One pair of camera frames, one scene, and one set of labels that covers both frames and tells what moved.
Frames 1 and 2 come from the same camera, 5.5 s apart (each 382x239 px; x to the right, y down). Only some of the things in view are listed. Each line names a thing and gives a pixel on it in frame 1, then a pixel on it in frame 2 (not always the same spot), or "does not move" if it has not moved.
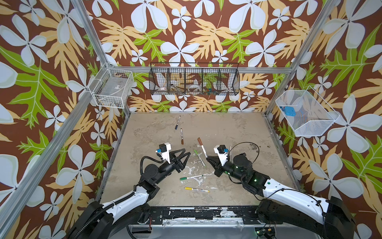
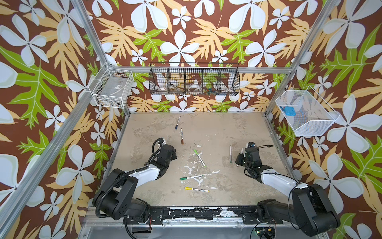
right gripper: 220,167 to 243,160
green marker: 184,178 does not move
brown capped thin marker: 182,139 does not move
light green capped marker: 200,158 does not move
